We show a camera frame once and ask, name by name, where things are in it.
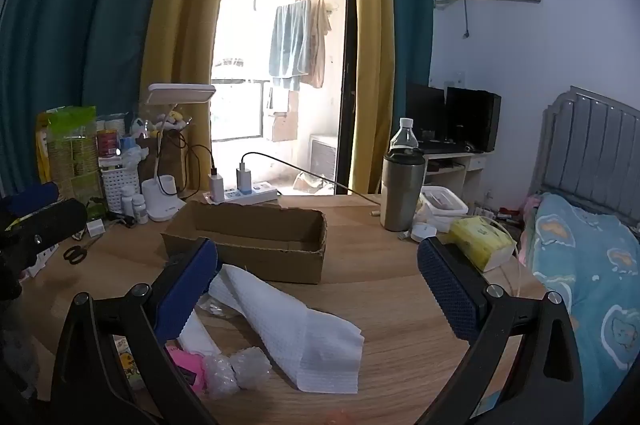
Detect blue printed blanket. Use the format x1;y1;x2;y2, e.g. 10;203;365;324
520;192;640;425

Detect hanging blue towel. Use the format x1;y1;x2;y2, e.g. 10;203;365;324
269;0;312;92

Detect white desk lamp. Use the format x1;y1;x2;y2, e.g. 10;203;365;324
141;83;217;222

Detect hanging beige garment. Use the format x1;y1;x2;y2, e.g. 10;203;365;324
302;0;332;88

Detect white perforated basket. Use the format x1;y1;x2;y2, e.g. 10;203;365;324
100;165;141;213

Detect yellow plush toy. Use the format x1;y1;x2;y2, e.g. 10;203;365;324
160;109;186;130

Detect teal curtain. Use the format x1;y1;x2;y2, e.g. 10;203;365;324
385;0;433;140
0;0;186;200

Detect white appliance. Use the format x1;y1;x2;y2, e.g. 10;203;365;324
309;134;341;178

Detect clear bubble wrap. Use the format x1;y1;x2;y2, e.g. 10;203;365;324
202;347;273;401

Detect long charging cable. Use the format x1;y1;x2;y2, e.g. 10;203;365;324
240;152;382;212

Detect black charging cable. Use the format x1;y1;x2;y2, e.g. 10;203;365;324
186;144;217;178

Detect red can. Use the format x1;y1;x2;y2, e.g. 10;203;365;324
97;128;121;158

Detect brown cardboard box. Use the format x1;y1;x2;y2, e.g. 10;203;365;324
161;200;328;284

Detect green snack bag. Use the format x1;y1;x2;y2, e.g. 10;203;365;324
36;106;103;200

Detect pink plush toy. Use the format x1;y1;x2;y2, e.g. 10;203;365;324
167;347;208;393

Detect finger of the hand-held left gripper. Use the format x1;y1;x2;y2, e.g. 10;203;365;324
0;199;89;268
0;181;60;218

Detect white round device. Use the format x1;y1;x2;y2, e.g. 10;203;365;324
410;225;438;246

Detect yellow tissue pack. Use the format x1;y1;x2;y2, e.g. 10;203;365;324
446;217;516;273

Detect steel tumbler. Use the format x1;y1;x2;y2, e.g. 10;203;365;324
381;148;427;232

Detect yellow curtain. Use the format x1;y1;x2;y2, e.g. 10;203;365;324
142;0;246;190
350;0;398;196

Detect black scissors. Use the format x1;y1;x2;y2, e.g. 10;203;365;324
62;235;103;265

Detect brown paper bag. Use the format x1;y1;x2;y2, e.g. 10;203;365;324
137;132;188;190

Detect yellow printed packet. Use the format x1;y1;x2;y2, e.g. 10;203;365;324
114;337;146;391

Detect clear water bottle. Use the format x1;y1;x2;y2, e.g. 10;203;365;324
389;118;420;153

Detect clear plastic bag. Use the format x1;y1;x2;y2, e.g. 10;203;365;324
195;292;246;320

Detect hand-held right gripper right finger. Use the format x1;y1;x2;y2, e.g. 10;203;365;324
415;237;586;425

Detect white folded paper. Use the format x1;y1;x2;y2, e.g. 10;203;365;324
177;309;223;356

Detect white plastic container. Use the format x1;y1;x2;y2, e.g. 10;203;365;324
419;186;469;217

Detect grey bed headboard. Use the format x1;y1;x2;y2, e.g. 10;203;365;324
530;86;640;231

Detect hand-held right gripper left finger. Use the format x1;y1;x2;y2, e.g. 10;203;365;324
50;237;223;425

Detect white waffle cloth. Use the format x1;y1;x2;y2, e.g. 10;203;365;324
207;264;364;394

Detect black door frame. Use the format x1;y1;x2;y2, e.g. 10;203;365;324
340;0;358;193

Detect crumpled white plastic bag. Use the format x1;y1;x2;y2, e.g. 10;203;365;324
120;135;146;168

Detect white power strip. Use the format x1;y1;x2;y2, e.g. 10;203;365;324
202;182;279;206

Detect black monitor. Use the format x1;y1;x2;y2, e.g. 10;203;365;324
445;87;502;153
406;83;447;140

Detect white desk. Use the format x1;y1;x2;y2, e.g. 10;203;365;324
422;150;488;206

